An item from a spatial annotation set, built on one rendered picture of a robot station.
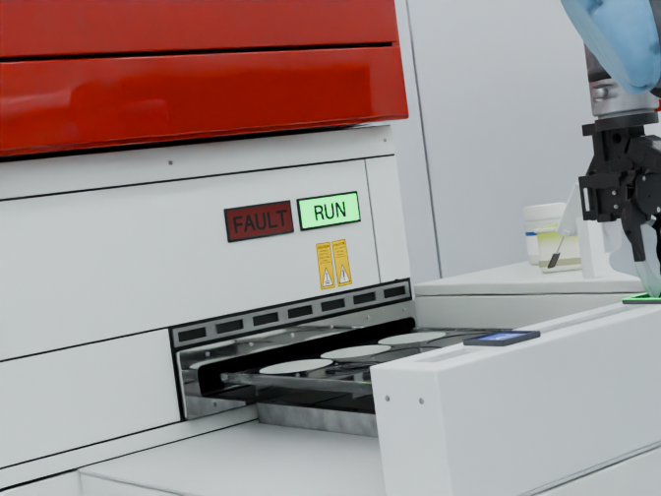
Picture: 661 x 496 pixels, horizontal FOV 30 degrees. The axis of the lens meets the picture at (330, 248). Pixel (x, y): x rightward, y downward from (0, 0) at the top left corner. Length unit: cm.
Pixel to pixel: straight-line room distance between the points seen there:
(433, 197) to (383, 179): 213
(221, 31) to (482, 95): 262
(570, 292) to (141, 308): 59
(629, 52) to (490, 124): 337
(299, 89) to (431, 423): 75
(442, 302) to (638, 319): 61
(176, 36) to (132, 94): 11
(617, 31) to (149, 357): 94
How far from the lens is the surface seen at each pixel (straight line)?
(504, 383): 120
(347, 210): 188
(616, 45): 92
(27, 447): 160
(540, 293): 178
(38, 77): 157
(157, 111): 164
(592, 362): 130
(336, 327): 185
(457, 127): 417
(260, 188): 178
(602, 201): 145
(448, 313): 191
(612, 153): 146
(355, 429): 158
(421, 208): 402
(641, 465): 137
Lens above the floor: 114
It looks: 3 degrees down
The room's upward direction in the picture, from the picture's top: 7 degrees counter-clockwise
